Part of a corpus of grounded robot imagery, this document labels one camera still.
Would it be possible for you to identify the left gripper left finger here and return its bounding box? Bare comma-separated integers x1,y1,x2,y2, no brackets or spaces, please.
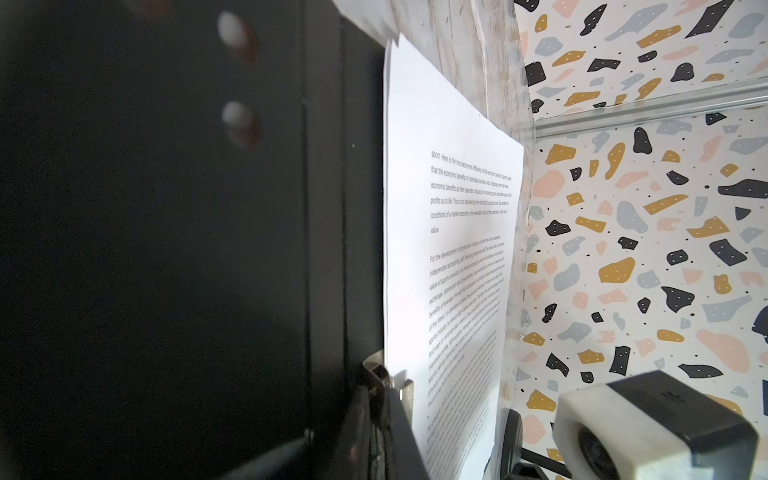
323,385,372,480

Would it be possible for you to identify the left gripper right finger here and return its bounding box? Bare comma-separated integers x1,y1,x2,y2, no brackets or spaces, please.
383,388,429,480

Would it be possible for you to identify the orange folder black inside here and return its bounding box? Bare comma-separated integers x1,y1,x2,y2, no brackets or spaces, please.
1,1,384,479

